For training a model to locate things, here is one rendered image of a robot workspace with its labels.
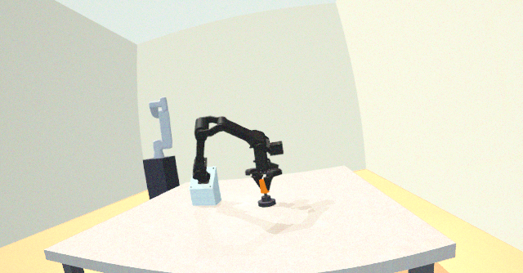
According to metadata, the orange knob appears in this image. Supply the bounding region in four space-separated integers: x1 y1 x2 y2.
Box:
259 179 270 194

